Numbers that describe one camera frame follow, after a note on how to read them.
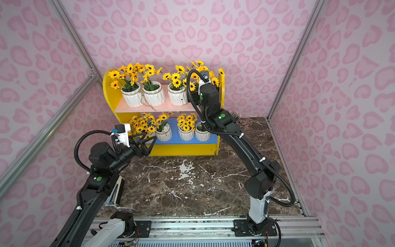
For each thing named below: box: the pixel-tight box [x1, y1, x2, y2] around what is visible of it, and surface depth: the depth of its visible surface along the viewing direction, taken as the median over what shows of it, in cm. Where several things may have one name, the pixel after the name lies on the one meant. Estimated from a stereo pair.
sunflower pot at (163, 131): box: [155, 112, 173, 143], surface depth 87 cm
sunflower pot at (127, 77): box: [107, 62, 145, 108], surface depth 67 cm
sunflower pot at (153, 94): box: [140, 63, 167, 108], surface depth 68 cm
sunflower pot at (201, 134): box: [194, 121, 211, 142], surface depth 88 cm
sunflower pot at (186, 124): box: [176, 113, 198, 141], surface depth 83 cm
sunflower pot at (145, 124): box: [128, 112, 159, 136], surface depth 82 cm
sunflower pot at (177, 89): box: [162, 65, 189, 107], surface depth 67 cm
